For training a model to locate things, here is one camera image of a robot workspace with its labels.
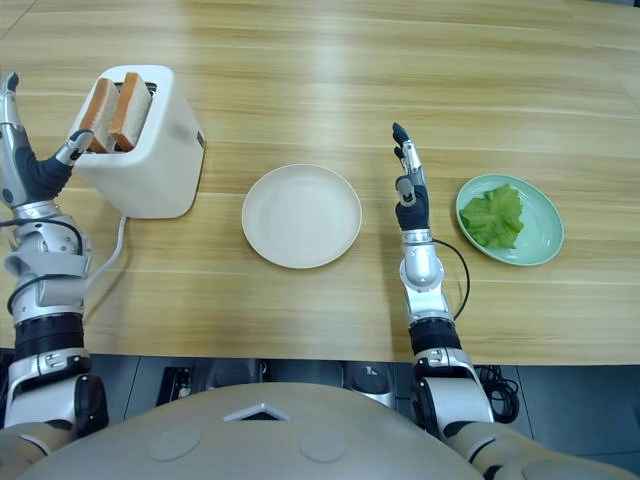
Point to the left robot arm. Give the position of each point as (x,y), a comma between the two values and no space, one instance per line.
(45,320)

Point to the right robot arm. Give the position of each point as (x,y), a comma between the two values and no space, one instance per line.
(440,360)

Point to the robot body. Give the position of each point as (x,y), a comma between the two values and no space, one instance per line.
(260,440)

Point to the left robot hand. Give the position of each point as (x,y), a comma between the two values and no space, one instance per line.
(35,172)

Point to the cream toaster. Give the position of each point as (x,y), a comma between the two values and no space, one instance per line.
(150,165)

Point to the cream plate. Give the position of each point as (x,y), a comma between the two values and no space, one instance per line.
(301,216)

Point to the bread slice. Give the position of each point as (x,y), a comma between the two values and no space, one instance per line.
(130,112)
(98,120)

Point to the green plate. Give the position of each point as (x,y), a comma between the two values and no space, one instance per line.
(542,225)

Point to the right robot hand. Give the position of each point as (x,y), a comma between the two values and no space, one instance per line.
(413,205)

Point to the green lettuce leaf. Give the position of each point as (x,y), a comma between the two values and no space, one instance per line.
(492,216)

